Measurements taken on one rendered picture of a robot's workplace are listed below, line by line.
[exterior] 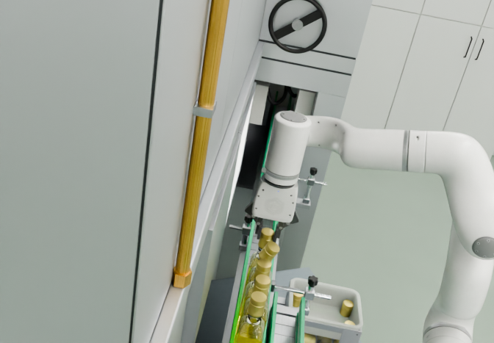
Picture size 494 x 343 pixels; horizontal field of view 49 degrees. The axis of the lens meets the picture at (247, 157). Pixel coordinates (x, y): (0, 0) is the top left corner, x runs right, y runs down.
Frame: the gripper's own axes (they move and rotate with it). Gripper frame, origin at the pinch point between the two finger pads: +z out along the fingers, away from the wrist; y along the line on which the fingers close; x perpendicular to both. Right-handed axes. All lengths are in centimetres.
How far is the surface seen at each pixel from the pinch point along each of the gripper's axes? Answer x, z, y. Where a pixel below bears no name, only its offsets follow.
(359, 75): 365, 66, 65
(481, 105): 366, 71, 178
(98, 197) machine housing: -72, -50, -19
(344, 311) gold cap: 21, 38, 30
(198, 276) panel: -25.3, -3.0, -13.0
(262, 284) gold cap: -19.0, 0.9, 0.6
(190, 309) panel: -25.3, 6.4, -13.6
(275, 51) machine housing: 90, -20, -8
